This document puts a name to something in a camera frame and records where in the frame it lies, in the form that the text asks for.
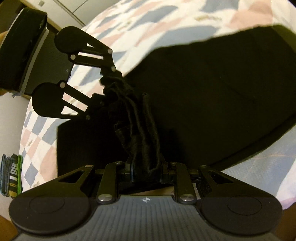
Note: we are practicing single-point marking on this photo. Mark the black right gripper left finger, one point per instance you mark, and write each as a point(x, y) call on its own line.
point(67, 202)

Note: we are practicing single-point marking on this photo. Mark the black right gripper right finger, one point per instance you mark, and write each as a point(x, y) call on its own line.
point(226, 203)

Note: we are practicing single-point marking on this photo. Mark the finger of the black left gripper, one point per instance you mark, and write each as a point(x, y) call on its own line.
point(83, 49)
point(48, 102)

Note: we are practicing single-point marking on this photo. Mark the black trousers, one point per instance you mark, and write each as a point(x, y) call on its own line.
point(215, 103)

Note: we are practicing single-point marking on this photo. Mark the folded blue green clothes stack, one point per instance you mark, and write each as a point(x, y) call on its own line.
point(11, 175)

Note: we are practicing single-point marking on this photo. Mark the white wardrobe doors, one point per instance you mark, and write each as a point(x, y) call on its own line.
point(72, 12)

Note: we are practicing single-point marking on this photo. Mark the pastel checkered quilt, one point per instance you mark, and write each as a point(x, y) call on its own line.
point(132, 29)

